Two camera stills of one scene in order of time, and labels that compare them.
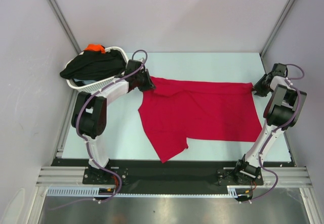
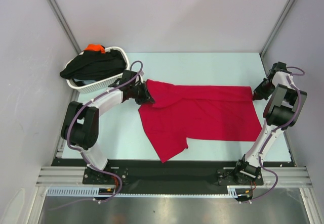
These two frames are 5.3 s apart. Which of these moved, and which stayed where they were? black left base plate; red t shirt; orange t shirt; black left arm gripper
Moved: black left arm gripper
Stayed: black left base plate; orange t shirt; red t shirt
